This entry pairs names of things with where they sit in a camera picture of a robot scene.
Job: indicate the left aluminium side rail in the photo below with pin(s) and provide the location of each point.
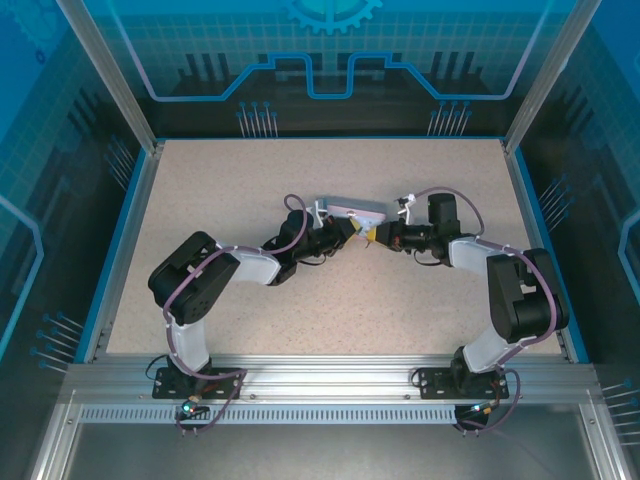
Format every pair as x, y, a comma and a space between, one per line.
125, 250

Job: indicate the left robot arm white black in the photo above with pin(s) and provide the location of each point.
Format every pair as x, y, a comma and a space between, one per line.
192, 345

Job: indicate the steel sheet panel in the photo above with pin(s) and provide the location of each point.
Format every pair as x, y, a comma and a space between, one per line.
325, 452

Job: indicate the right aluminium side rail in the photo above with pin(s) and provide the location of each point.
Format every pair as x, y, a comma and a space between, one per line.
537, 250

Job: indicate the blue cartoon tin box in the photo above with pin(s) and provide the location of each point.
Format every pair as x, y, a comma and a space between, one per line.
357, 206

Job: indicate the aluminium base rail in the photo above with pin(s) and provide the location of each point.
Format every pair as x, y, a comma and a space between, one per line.
325, 377

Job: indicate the left aluminium frame post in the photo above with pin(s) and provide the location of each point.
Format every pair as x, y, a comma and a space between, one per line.
110, 75

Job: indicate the right aluminium frame post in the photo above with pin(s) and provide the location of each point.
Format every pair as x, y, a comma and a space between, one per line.
550, 75

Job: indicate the aluminium frame post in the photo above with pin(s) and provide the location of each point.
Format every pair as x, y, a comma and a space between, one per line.
550, 75
110, 75

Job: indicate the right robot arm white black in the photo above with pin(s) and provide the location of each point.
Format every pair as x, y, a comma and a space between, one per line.
515, 295

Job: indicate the aluminium side rail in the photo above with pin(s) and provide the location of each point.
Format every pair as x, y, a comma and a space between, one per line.
537, 250
125, 250

